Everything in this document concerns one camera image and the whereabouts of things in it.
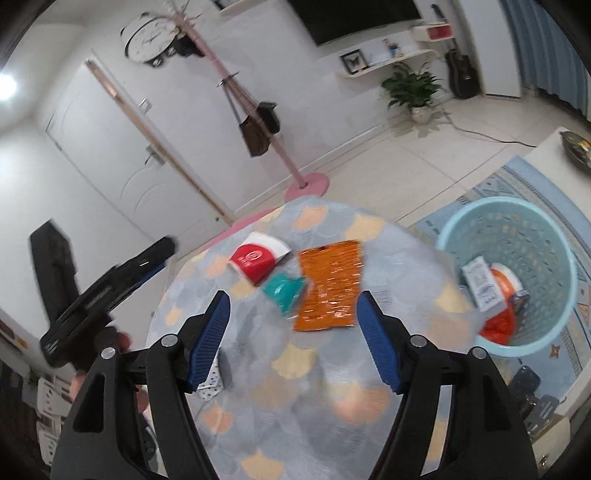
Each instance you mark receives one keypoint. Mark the low white wall shelf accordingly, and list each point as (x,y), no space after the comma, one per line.
(388,64)

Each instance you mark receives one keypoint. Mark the black hanging pouch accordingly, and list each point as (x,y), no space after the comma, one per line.
(189,46)

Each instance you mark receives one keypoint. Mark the white door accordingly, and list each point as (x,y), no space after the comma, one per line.
(115,152)

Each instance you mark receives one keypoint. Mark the light blue plastic basket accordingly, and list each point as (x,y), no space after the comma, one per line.
(545,258)

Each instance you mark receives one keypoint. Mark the red paper cup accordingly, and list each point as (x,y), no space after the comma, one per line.
(251,261)

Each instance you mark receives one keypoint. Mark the orange and white cup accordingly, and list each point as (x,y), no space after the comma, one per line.
(508,279)

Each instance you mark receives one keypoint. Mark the white standing air conditioner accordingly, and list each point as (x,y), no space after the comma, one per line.
(489,46)

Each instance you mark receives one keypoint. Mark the dark bowl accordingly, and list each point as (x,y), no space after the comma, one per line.
(577,147)

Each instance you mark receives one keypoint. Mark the framed butterfly picture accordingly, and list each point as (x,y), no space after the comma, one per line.
(353,60)

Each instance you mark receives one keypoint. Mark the black hanging bag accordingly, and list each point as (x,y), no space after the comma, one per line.
(270,117)

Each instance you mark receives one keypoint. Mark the black acoustic guitar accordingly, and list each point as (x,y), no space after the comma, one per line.
(464,74)

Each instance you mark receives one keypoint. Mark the white dotted cloth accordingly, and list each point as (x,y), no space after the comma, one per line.
(210,383)

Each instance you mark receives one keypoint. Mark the round table with patterned cloth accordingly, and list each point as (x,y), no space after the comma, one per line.
(300,392)

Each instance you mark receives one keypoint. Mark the teal plastic cup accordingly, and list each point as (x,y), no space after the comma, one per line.
(284,290)

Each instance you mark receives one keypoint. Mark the orange snack packet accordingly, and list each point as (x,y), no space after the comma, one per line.
(330,286)

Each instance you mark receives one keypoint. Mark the ceiling light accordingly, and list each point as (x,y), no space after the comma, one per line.
(7,87)

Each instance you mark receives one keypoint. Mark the person's left hand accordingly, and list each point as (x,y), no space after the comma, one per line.
(123,341)

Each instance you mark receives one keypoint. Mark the silver slotted metal plate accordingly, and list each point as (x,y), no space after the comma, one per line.
(545,415)

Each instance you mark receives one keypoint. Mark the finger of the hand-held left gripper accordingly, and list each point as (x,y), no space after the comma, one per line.
(51,258)
(152,258)

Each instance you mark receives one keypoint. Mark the potted green plant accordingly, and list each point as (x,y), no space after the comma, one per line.
(413,87)

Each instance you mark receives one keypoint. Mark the brown hanging bag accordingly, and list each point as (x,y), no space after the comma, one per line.
(254,136)

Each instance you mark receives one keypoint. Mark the flat screen television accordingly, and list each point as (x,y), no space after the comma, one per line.
(351,18)

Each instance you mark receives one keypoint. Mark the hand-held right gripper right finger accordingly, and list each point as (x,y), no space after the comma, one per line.
(376,337)

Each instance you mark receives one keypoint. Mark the panda wall clock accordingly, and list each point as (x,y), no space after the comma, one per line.
(147,39)

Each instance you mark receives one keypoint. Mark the orange plastic bag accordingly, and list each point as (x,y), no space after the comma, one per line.
(498,327)

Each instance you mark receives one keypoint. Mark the white coffee table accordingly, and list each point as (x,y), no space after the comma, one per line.
(554,184)

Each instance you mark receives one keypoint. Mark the black smartphone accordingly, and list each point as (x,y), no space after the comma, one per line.
(525,385)

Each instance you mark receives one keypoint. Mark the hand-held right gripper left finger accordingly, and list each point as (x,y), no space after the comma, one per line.
(210,337)

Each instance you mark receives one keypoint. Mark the pink and white wall box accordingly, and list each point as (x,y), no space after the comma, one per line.
(431,32)

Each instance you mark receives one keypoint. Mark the wall light switch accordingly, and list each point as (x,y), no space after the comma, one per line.
(145,105)

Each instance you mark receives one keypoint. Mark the blue curtain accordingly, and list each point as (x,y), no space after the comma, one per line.
(549,50)

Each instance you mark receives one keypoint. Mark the small pen cup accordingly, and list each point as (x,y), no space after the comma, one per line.
(393,47)

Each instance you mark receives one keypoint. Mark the pink coat rack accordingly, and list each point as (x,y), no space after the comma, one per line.
(258,120)

